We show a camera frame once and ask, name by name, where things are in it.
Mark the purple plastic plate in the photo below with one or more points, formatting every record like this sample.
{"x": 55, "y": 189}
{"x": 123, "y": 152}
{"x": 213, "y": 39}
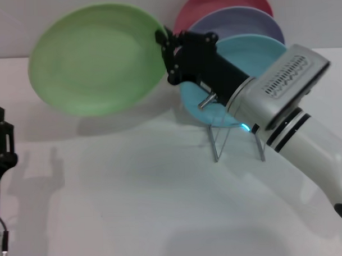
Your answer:
{"x": 240, "y": 21}

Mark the red plastic plate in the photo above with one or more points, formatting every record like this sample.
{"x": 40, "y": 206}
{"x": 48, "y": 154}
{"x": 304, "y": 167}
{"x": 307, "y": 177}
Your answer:
{"x": 211, "y": 3}

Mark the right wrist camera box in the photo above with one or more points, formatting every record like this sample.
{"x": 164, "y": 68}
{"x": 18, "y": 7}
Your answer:
{"x": 293, "y": 78}

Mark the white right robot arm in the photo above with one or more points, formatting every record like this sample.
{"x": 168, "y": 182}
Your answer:
{"x": 303, "y": 148}

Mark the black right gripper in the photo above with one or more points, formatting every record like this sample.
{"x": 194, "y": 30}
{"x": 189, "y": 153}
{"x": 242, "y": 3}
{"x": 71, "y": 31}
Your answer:
{"x": 211, "y": 67}

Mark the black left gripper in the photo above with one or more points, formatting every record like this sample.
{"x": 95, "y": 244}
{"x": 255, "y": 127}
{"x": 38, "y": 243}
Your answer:
{"x": 0, "y": 181}

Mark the cyan plastic plate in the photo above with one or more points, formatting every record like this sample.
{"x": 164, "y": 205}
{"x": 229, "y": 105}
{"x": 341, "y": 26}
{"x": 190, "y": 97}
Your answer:
{"x": 247, "y": 52}

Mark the silver right wrist connector plug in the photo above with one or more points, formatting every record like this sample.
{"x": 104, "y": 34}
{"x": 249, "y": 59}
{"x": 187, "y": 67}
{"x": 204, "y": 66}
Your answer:
{"x": 206, "y": 101}

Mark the green plastic plate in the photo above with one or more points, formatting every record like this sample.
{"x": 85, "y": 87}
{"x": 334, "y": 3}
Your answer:
{"x": 95, "y": 60}

